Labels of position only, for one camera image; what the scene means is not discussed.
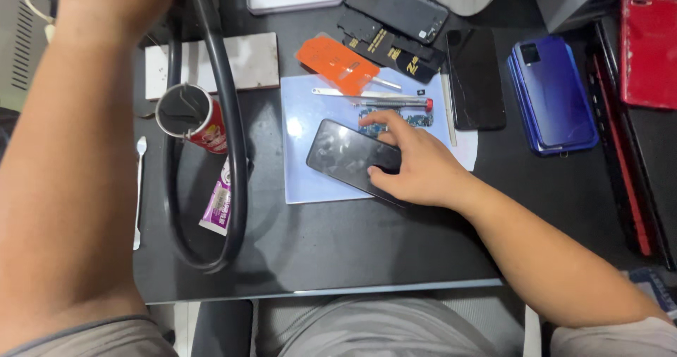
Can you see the person's right hand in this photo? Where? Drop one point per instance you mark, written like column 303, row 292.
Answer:
column 428, row 172

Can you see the black smartphone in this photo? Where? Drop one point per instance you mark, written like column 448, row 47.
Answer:
column 344, row 153

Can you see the red phone back cover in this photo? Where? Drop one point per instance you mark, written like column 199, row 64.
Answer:
column 649, row 50

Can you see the blue circuit board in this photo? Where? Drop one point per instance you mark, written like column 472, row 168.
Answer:
column 423, row 120

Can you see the white stone block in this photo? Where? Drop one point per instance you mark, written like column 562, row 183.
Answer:
column 254, row 61

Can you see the white paper sheet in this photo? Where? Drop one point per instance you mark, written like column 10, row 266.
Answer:
column 468, row 151

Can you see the white plastic spudger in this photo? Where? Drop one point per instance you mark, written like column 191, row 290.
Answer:
column 139, row 188

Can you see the small black panel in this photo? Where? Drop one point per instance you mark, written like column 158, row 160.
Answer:
column 359, row 25

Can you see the grey vented machine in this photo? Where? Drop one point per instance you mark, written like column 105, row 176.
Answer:
column 21, row 45

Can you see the light blue work mat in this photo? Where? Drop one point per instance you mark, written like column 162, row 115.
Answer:
column 317, row 114

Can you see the grey machine housing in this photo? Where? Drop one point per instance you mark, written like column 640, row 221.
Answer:
column 571, row 0

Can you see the person's grey clothing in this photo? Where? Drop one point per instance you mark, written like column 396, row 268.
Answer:
column 381, row 330

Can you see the black device with red edge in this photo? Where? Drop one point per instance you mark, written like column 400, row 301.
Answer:
column 645, row 177

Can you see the thin metal strip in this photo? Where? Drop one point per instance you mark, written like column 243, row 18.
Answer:
column 449, row 114

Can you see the purple glue tube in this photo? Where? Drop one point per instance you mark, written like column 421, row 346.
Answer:
column 218, row 203

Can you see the metal tweezers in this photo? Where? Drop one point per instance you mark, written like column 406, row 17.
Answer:
column 344, row 92

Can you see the blue printed packet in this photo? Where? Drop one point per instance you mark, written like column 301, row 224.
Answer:
column 653, row 291

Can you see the blue phone back cover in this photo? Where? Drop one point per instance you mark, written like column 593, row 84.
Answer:
column 555, row 92

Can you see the black and yellow packet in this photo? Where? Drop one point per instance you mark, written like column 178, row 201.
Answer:
column 402, row 55

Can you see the orange plastic sheet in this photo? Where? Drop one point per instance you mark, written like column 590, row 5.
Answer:
column 336, row 63

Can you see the red-capped screwdriver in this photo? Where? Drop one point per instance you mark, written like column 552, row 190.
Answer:
column 396, row 103

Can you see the black glass phone screen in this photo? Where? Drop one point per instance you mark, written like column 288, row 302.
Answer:
column 476, row 79

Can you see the black phone frame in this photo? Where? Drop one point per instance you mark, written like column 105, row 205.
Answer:
column 396, row 5

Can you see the red can cup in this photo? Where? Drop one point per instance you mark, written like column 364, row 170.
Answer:
column 209, row 129

